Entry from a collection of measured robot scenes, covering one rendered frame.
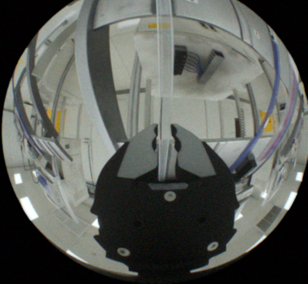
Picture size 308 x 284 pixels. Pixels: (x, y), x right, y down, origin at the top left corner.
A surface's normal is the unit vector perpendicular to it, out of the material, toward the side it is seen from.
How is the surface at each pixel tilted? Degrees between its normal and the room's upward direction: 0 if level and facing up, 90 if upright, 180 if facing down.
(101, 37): 90
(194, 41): 0
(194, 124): 90
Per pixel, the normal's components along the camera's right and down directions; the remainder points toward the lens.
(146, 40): 0.00, 1.00
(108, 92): 1.00, 0.00
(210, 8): -0.03, 0.66
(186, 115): -0.04, -0.07
